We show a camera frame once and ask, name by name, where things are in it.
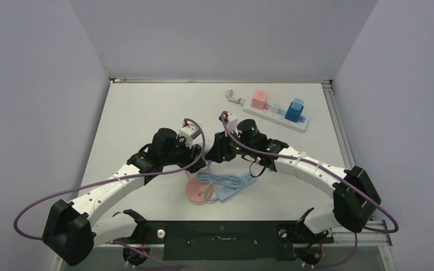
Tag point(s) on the blue power strip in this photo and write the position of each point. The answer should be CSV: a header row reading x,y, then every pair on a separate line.
x,y
229,191

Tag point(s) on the light blue plug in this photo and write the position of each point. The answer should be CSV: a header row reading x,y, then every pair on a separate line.
x,y
297,104

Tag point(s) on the pink cube adapter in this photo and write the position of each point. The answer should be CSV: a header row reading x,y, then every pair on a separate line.
x,y
259,100

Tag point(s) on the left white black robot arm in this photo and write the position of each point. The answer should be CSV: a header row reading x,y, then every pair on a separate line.
x,y
73,229

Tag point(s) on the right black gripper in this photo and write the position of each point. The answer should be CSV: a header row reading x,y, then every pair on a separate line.
x,y
221,151

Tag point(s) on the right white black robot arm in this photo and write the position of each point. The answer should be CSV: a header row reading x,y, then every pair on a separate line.
x,y
354,197

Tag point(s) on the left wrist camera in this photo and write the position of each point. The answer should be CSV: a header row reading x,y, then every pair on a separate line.
x,y
188,133

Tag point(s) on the white power strip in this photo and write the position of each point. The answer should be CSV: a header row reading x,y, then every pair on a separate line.
x,y
300,126

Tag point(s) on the dark blue cube adapter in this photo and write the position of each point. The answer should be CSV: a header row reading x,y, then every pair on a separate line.
x,y
293,115

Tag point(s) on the pink round disc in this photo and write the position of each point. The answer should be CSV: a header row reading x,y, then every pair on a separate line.
x,y
197,192

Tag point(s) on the small white plug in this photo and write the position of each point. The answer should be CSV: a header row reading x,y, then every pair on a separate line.
x,y
275,108

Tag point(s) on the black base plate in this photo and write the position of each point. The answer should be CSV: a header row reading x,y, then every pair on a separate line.
x,y
227,240

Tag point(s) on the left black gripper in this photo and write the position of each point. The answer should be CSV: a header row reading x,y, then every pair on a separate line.
x,y
190,156

